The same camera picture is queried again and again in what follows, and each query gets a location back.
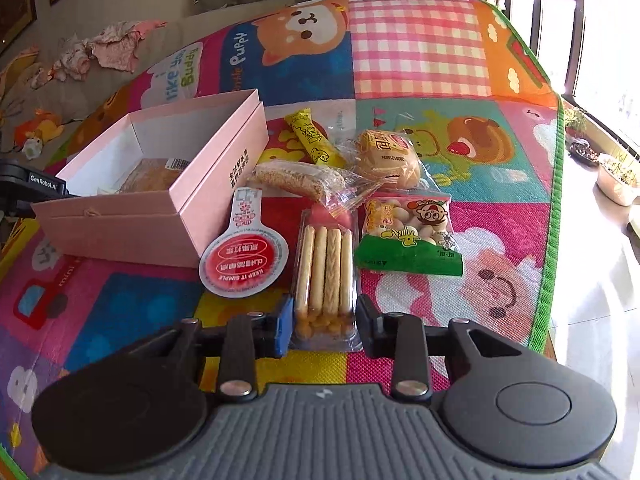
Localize biscuit sticks clear tray pack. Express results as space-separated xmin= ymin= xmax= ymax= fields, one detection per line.
xmin=292 ymin=204 xmax=361 ymax=353

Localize round red white spoon-shaped packet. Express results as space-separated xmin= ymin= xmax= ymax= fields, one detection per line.
xmin=198 ymin=188 xmax=288 ymax=299

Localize green egg-biscuit snack bag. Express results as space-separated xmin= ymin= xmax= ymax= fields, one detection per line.
xmin=354 ymin=192 xmax=463 ymax=278

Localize pink cardboard gift box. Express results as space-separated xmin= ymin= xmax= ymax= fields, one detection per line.
xmin=32 ymin=90 xmax=268 ymax=268

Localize brown cake clear wrapper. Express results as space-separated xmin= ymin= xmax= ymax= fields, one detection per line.
xmin=118 ymin=158 xmax=190 ymax=193

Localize sesame bar clear wrapper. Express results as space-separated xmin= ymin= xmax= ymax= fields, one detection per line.
xmin=252 ymin=159 xmax=383 ymax=217

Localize yellow bun red-label wrapper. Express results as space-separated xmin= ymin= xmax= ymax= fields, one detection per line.
xmin=355 ymin=129 xmax=423 ymax=190

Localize yellow long snack packet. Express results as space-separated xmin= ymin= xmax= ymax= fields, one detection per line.
xmin=284 ymin=108 xmax=347 ymax=169

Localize orange yellow plush toy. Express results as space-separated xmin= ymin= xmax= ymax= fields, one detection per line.
xmin=14 ymin=108 xmax=64 ymax=160

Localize beige bed pillow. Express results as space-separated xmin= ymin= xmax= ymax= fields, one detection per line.
xmin=1 ymin=0 xmax=293 ymax=164

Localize pink baby clothes pile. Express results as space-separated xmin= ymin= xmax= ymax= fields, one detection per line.
xmin=29 ymin=20 xmax=167 ymax=89

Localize colourful cartoon play mat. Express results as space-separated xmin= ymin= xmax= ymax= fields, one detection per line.
xmin=1 ymin=0 xmax=563 ymax=479

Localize white flower pot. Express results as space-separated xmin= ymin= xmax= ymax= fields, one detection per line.
xmin=597 ymin=153 xmax=639 ymax=207

